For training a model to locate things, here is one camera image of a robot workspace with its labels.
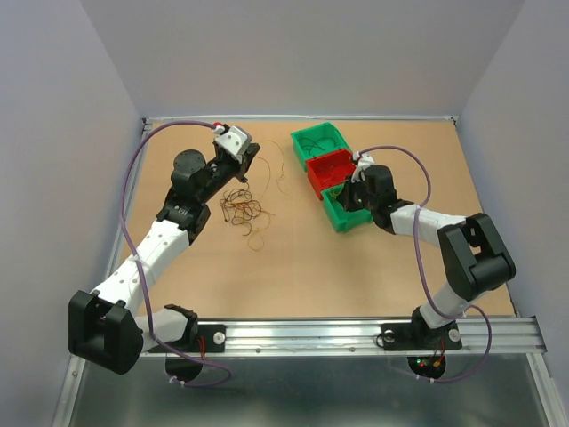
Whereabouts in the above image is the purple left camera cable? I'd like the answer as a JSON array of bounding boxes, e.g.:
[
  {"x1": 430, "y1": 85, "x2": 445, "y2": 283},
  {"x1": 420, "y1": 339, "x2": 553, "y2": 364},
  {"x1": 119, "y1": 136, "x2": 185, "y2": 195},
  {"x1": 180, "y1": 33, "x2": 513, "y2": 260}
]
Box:
[{"x1": 122, "y1": 119, "x2": 233, "y2": 387}]

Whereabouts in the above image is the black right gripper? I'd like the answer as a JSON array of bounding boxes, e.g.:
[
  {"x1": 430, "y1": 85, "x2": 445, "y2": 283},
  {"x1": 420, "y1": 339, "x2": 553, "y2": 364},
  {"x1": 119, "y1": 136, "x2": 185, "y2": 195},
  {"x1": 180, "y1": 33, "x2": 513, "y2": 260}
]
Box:
[{"x1": 335, "y1": 172, "x2": 377, "y2": 212}]

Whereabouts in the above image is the dark wire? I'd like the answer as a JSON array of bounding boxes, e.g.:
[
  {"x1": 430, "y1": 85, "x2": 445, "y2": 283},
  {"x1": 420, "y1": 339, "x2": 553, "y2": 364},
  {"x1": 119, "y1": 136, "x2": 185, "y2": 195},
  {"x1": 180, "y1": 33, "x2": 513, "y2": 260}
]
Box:
[{"x1": 298, "y1": 136, "x2": 339, "y2": 157}]

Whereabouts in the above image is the green plastic bin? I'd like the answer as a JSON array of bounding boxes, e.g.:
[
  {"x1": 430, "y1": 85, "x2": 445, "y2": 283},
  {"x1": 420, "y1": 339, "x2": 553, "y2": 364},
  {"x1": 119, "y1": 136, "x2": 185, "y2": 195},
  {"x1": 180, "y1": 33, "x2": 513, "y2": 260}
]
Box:
[
  {"x1": 321, "y1": 184, "x2": 373, "y2": 233},
  {"x1": 291, "y1": 122, "x2": 351, "y2": 172}
]

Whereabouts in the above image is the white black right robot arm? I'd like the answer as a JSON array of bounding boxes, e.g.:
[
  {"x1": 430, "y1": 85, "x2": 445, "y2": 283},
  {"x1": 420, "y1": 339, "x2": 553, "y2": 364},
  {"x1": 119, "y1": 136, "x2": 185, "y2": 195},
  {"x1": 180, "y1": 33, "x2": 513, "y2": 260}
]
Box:
[{"x1": 337, "y1": 165, "x2": 517, "y2": 347}]

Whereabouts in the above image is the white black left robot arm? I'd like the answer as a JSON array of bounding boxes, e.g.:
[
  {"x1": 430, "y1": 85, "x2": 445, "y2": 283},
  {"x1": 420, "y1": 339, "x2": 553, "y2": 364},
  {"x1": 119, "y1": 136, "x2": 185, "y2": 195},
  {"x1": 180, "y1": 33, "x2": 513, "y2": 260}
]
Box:
[{"x1": 68, "y1": 142, "x2": 260, "y2": 375}]

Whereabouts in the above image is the wire bundle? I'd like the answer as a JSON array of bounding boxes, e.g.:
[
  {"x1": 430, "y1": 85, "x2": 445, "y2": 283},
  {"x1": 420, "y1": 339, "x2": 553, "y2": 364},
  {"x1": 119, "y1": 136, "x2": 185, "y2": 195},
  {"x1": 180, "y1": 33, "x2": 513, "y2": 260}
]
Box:
[{"x1": 220, "y1": 186, "x2": 276, "y2": 251}]

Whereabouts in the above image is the far green plastic bin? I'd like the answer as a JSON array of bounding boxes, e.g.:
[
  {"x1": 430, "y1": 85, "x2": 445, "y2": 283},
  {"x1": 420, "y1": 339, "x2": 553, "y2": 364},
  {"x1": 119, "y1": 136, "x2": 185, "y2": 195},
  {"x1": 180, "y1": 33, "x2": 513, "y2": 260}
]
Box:
[{"x1": 291, "y1": 122, "x2": 351, "y2": 172}]

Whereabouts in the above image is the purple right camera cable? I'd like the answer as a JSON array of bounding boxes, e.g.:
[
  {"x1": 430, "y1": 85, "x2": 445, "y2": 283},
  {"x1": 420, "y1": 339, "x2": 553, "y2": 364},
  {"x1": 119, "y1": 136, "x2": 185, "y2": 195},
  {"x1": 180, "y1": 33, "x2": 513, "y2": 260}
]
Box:
[{"x1": 362, "y1": 145, "x2": 493, "y2": 384}]

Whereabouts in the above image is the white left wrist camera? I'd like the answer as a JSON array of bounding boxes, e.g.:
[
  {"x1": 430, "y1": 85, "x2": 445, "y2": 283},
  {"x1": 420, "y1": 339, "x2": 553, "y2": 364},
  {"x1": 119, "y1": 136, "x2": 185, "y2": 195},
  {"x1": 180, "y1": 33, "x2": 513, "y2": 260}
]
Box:
[{"x1": 213, "y1": 124, "x2": 252, "y2": 163}]

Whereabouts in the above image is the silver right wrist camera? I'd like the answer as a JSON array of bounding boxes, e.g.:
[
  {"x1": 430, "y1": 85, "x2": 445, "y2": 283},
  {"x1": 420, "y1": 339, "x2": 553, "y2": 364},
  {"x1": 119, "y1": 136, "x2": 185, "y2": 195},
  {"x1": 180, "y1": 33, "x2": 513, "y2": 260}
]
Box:
[{"x1": 350, "y1": 151, "x2": 375, "y2": 183}]

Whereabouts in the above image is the red plastic bin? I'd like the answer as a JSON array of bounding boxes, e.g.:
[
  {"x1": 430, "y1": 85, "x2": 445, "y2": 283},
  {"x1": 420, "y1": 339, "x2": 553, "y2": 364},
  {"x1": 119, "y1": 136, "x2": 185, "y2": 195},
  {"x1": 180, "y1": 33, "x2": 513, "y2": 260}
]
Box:
[{"x1": 306, "y1": 149, "x2": 356, "y2": 201}]

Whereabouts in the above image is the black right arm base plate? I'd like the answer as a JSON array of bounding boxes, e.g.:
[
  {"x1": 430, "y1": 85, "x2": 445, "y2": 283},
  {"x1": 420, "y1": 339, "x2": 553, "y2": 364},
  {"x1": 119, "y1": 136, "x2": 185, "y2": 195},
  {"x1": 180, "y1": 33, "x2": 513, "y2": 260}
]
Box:
[{"x1": 377, "y1": 322, "x2": 462, "y2": 352}]

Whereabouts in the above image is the near green plastic bin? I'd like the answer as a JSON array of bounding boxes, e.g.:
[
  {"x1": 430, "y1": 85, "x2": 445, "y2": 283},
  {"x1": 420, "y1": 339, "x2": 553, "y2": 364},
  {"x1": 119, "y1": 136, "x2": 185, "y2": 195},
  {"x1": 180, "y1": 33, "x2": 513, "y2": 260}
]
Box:
[{"x1": 321, "y1": 184, "x2": 373, "y2": 233}]

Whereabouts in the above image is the purple camera cable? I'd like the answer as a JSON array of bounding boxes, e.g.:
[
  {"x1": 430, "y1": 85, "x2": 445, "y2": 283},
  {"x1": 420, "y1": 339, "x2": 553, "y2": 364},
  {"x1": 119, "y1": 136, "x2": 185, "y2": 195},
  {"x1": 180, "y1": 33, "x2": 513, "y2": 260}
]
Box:
[
  {"x1": 122, "y1": 119, "x2": 233, "y2": 387},
  {"x1": 362, "y1": 145, "x2": 493, "y2": 384}
]

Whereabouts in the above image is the aluminium mounting rail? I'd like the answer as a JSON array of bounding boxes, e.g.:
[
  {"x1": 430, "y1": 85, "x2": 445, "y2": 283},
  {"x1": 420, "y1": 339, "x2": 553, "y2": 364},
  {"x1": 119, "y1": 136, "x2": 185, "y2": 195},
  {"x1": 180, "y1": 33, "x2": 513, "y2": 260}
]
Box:
[{"x1": 73, "y1": 316, "x2": 548, "y2": 358}]

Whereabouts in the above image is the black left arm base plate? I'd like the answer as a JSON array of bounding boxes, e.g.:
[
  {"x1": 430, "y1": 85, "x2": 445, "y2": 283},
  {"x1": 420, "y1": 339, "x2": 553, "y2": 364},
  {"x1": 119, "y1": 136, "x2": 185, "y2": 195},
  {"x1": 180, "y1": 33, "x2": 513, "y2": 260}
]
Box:
[{"x1": 167, "y1": 323, "x2": 227, "y2": 355}]

